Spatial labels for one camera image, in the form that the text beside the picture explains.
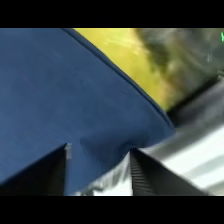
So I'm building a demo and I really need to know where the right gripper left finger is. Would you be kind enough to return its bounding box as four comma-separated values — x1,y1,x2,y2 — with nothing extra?
0,143,72,197

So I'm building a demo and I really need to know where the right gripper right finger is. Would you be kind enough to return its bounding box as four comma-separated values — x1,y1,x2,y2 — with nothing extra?
129,148,208,197

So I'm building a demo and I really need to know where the blue garment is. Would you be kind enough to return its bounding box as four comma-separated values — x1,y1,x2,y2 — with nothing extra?
0,27,177,197

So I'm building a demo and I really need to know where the silver frame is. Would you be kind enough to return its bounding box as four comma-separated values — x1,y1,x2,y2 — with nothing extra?
77,116,224,197

